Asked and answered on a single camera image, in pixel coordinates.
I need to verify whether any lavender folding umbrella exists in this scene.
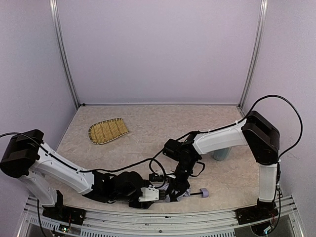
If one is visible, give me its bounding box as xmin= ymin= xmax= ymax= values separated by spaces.
xmin=158 ymin=183 xmax=209 ymax=202

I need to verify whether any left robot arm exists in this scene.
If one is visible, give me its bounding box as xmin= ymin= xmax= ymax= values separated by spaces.
xmin=0 ymin=129 xmax=159 ymax=219

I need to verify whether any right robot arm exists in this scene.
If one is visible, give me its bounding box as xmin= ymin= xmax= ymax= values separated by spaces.
xmin=162 ymin=111 xmax=280 ymax=217

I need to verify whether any light blue mug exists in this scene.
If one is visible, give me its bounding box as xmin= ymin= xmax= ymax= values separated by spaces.
xmin=213 ymin=147 xmax=232 ymax=161

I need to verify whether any woven bamboo tray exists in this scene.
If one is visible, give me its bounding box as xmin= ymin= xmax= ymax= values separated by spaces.
xmin=88 ymin=118 xmax=129 ymax=145

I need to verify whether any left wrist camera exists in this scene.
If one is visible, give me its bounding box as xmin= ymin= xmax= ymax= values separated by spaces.
xmin=138 ymin=186 xmax=166 ymax=202

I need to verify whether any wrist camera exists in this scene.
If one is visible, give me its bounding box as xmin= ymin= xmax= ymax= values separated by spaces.
xmin=149 ymin=170 xmax=176 ymax=182
xmin=138 ymin=186 xmax=166 ymax=202

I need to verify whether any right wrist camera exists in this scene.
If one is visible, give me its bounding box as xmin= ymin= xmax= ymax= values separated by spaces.
xmin=149 ymin=170 xmax=176 ymax=182

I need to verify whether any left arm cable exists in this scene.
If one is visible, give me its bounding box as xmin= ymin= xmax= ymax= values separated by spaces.
xmin=0 ymin=132 xmax=173 ymax=173

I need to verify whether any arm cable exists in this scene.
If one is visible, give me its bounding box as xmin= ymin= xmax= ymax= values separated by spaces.
xmin=149 ymin=95 xmax=303 ymax=183
xmin=0 ymin=132 xmax=173 ymax=173

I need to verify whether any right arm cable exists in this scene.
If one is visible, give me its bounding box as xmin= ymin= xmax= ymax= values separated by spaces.
xmin=149 ymin=95 xmax=303 ymax=183

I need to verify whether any right aluminium corner post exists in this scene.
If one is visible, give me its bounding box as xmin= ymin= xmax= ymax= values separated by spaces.
xmin=238 ymin=0 xmax=268 ymax=110

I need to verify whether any aluminium corner post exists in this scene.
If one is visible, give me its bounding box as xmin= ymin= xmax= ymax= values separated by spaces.
xmin=49 ymin=0 xmax=80 ymax=109
xmin=238 ymin=0 xmax=268 ymax=110

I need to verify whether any left aluminium corner post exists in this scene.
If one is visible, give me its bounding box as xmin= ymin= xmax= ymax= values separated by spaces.
xmin=49 ymin=0 xmax=80 ymax=109

